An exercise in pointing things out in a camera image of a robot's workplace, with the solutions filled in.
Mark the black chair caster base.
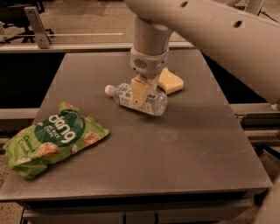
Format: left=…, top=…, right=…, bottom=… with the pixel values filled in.
left=253, top=143, right=280, bottom=207

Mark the green rice chip bag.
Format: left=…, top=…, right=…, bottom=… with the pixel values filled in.
left=3, top=102, right=109, bottom=179

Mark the left metal rail bracket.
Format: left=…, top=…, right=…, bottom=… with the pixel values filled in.
left=24, top=6, right=51, bottom=49

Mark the black office chair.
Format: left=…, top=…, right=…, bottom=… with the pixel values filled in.
left=0, top=0, right=54, bottom=43

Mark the clear plastic water bottle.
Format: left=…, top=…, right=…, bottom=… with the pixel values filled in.
left=105, top=83, right=168, bottom=116

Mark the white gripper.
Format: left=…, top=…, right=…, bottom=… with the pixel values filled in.
left=129, top=47, right=169, bottom=107

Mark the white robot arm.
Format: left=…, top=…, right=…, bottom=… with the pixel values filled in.
left=124, top=0, right=280, bottom=109

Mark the yellow sponge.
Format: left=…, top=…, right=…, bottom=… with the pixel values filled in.
left=157, top=68, right=184, bottom=95

